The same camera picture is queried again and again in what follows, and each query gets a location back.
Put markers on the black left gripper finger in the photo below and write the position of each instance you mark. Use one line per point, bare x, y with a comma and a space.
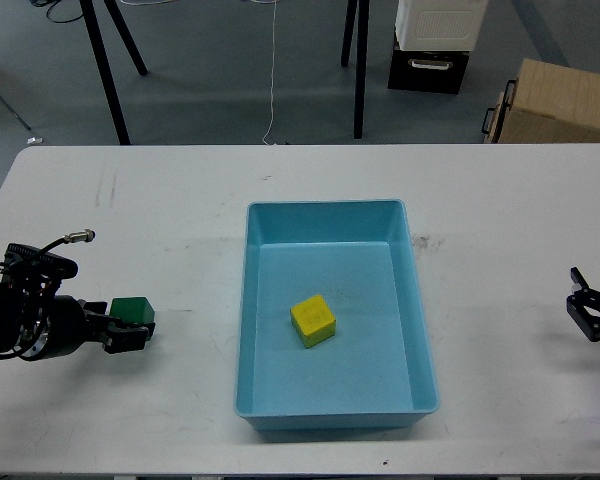
117, 336
94, 307

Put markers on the green wooden cube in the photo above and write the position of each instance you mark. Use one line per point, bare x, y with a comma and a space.
134, 312

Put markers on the black table leg right rear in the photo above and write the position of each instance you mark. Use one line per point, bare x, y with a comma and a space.
349, 24

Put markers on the black table leg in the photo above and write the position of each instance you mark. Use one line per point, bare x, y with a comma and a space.
126, 36
102, 63
363, 10
349, 24

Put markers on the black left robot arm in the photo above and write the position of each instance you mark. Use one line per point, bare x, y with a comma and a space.
36, 322

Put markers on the yellow wooden cube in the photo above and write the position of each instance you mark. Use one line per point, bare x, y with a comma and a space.
313, 321

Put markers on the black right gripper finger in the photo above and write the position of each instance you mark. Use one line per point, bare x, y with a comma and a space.
583, 305

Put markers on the black storage box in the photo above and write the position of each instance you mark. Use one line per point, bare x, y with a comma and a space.
427, 71

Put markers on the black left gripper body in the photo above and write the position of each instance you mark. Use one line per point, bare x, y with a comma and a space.
68, 328

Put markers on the black table leg left rear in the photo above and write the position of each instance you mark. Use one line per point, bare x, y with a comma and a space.
126, 36

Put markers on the light blue plastic bin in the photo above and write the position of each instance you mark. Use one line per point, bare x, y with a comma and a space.
377, 370

